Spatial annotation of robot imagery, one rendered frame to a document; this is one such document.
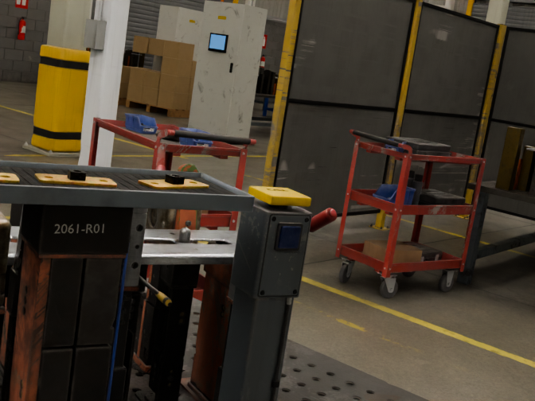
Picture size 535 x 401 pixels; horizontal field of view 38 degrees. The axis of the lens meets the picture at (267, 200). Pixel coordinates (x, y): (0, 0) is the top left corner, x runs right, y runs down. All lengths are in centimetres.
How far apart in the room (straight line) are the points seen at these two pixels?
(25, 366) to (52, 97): 755
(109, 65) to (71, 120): 328
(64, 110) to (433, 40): 377
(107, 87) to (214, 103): 642
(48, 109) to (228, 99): 368
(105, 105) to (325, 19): 173
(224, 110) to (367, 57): 534
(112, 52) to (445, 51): 339
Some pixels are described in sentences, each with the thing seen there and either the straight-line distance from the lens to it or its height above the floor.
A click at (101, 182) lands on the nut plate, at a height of 116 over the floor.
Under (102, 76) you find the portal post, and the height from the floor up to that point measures 104.
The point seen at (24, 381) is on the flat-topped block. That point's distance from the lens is 92.
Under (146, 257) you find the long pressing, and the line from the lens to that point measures 121.
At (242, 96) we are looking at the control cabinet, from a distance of 1156.
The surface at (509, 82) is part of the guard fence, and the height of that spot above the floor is 144.
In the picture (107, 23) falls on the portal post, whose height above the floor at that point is 138.
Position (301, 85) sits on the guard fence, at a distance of 574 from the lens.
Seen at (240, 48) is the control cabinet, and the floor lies 139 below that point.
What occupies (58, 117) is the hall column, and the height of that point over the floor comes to 40.
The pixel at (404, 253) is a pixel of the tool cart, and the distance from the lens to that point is 492.
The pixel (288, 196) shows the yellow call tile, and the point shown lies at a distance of 98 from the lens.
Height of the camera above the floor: 132
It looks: 10 degrees down
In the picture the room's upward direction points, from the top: 9 degrees clockwise
